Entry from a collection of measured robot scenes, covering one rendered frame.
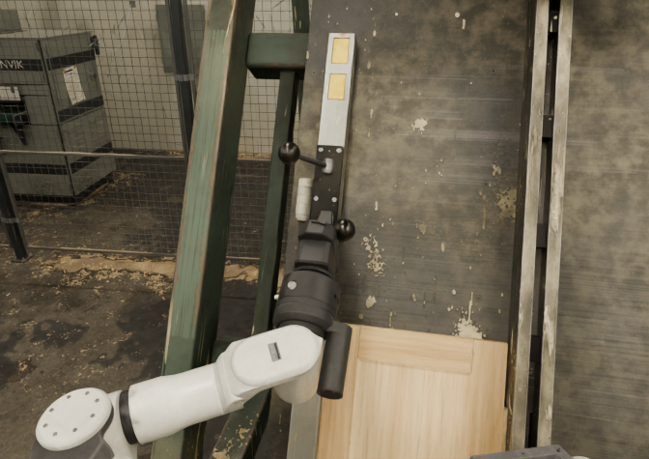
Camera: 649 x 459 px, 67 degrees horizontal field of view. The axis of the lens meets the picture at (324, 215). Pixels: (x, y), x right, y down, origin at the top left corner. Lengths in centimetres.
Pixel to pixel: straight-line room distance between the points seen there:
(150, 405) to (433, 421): 49
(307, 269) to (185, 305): 32
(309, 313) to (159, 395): 21
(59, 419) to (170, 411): 12
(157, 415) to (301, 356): 18
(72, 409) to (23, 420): 215
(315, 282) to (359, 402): 32
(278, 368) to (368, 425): 36
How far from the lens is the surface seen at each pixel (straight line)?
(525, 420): 90
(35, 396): 290
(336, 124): 93
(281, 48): 109
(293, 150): 81
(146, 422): 67
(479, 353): 92
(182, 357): 98
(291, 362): 63
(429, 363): 92
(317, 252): 72
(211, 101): 100
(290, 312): 67
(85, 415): 64
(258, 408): 140
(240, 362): 63
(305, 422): 94
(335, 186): 89
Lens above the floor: 179
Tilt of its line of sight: 25 degrees down
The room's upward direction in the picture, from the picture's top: straight up
